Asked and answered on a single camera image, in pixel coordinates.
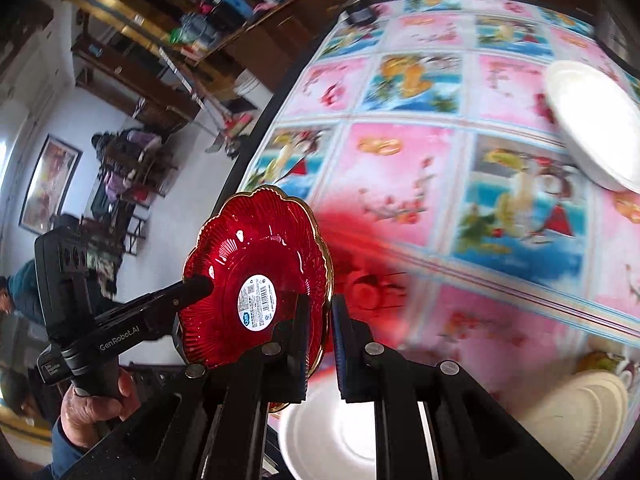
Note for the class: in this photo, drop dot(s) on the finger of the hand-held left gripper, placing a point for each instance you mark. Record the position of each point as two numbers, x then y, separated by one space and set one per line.
185 292

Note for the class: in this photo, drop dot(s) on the person's left hand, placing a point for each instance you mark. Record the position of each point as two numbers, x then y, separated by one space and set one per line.
95 410

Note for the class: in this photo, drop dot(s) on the red broom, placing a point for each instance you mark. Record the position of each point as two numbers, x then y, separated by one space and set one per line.
242 122

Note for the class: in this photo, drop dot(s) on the printed fruit tablecloth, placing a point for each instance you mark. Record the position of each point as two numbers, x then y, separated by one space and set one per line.
400 170

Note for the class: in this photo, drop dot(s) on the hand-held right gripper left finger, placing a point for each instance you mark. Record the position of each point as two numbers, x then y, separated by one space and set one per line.
302 355

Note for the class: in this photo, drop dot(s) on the framed wall picture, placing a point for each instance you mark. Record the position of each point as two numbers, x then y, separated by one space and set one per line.
50 185

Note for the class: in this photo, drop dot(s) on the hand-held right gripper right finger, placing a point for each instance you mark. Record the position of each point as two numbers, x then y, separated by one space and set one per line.
341 355

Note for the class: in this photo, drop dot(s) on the white foam plate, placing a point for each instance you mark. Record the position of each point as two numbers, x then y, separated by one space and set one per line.
325 440
585 115

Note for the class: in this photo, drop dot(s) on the green plastic bag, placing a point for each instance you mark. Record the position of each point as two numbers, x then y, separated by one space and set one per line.
175 35

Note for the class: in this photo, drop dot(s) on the blue thermos jug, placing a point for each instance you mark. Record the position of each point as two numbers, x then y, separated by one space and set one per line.
235 0

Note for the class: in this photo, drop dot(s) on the person's left forearm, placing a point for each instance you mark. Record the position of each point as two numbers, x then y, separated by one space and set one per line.
62 455

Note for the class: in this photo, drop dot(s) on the small black jar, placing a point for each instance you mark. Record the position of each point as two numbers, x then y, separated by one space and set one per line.
361 12

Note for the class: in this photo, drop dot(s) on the red glass plate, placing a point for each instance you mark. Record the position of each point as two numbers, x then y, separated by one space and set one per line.
250 255

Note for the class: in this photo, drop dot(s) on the white plastic bucket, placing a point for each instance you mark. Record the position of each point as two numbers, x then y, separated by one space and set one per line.
247 86

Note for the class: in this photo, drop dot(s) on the blue water jug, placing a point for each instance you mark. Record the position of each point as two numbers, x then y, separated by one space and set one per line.
195 29

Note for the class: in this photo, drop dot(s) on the cream paper plate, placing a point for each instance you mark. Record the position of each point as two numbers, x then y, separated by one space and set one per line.
575 410

